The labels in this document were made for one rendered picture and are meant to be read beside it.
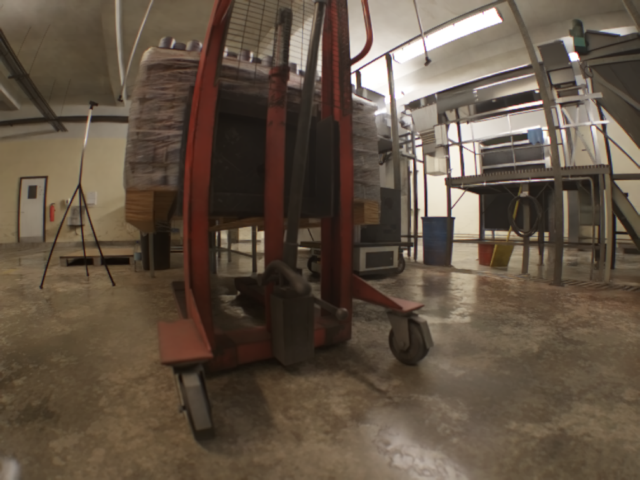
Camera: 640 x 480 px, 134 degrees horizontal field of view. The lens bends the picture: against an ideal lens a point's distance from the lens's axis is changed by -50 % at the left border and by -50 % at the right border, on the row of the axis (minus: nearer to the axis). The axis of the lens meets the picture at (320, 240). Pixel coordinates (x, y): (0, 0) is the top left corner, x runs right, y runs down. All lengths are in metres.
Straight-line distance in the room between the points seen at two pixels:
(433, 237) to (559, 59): 2.67
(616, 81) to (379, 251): 3.35
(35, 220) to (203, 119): 9.17
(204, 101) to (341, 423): 0.91
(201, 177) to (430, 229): 3.10
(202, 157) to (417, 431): 0.86
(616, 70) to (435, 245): 3.23
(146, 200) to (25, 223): 9.10
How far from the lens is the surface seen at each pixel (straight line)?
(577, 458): 0.71
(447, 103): 3.72
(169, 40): 1.27
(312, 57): 0.83
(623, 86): 3.76
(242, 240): 8.96
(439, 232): 3.52
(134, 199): 0.97
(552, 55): 3.50
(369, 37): 1.13
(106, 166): 9.27
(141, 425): 0.73
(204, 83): 0.87
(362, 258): 2.34
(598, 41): 4.04
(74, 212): 9.31
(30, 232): 9.89
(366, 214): 1.33
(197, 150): 0.78
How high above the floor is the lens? 0.44
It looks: 2 degrees down
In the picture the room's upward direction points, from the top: straight up
